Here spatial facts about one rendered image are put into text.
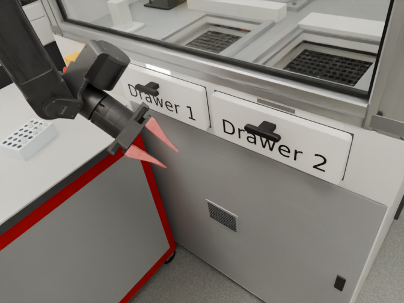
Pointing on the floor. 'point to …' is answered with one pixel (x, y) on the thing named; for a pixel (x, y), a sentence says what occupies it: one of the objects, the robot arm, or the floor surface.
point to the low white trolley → (76, 216)
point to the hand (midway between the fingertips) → (168, 157)
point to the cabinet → (264, 216)
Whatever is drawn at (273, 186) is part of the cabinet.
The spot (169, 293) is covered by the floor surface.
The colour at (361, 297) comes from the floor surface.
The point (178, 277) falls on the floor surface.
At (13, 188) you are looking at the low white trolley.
